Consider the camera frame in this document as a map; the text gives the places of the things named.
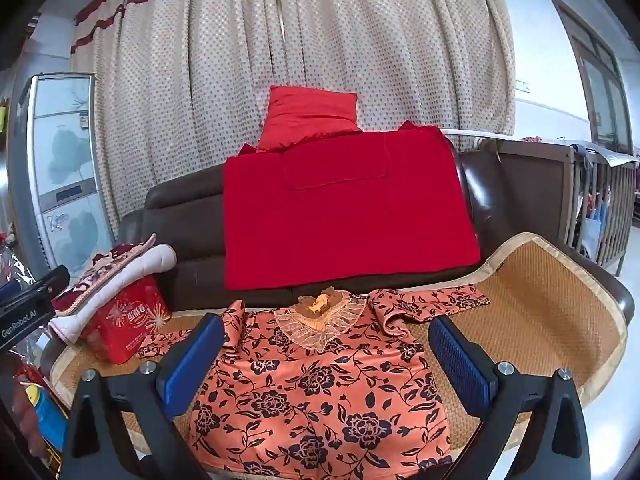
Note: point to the wooden baby crib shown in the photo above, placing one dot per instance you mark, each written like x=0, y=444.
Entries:
x=572, y=192

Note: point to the brown framed window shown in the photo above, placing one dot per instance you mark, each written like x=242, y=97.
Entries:
x=607, y=107

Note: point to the red satin pillow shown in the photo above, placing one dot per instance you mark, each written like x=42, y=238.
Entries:
x=299, y=114

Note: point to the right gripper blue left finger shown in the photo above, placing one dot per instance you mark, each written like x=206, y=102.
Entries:
x=122, y=427

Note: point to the red gift box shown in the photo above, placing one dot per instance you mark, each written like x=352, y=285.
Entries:
x=117, y=330

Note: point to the folded pink white quilt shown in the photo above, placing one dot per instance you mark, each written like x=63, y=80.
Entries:
x=107, y=274

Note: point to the red knitted blanket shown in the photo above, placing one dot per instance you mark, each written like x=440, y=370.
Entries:
x=360, y=204

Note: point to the blue yellow water bottle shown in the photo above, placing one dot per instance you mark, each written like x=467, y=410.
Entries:
x=51, y=420

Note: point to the beige dotted curtain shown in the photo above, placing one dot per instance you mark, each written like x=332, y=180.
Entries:
x=181, y=85

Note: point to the woven bamboo seat mat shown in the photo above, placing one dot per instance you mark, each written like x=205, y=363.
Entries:
x=546, y=312

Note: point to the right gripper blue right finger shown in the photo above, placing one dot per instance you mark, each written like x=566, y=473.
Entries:
x=555, y=442

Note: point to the dark brown leather sofa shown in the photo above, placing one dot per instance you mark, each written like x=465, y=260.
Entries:
x=186, y=213

